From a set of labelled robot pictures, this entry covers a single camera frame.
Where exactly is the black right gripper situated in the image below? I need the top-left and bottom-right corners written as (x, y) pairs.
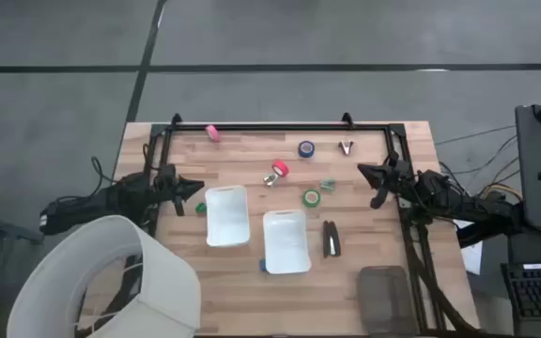
top-left (357, 149), bottom-right (415, 197)

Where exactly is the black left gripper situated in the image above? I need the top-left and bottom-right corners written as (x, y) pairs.
top-left (155, 162), bottom-right (206, 201)

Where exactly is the green tape roll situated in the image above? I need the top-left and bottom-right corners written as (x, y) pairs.
top-left (301, 189), bottom-right (322, 208)

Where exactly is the black stapler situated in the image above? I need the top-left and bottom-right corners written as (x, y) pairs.
top-left (322, 220), bottom-right (343, 259)

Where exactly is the red tape roll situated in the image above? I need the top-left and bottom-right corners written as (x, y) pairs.
top-left (270, 159), bottom-right (290, 178)

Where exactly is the white plastic bin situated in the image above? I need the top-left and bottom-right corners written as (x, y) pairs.
top-left (204, 184), bottom-right (252, 248)
top-left (262, 208), bottom-right (313, 275)

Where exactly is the white curved shade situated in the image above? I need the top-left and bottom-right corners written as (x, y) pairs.
top-left (6, 214), bottom-right (203, 338)

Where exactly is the black diagonal bar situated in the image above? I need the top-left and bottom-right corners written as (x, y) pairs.
top-left (457, 220), bottom-right (525, 249)

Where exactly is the grey transparent plastic bin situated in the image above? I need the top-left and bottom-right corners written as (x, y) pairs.
top-left (356, 265), bottom-right (418, 336)

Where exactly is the white paper sheet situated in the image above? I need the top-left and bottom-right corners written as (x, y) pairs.
top-left (453, 219), bottom-right (484, 276)

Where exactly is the black keyboard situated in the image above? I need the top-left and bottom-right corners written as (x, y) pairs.
top-left (500, 261), bottom-right (541, 321)

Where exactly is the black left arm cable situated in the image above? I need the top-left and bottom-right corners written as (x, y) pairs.
top-left (90, 156), bottom-right (117, 190)

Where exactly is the black aluminium table frame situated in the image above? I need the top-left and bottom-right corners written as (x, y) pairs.
top-left (144, 112), bottom-right (441, 335)

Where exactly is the thin black floor cable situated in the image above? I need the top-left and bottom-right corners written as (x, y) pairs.
top-left (433, 124), bottom-right (518, 146)

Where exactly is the yellow cable bundle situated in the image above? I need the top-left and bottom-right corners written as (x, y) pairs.
top-left (476, 181), bottom-right (525, 204)

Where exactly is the black braided cable sleeve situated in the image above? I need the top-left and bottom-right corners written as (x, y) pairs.
top-left (409, 224), bottom-right (483, 338)

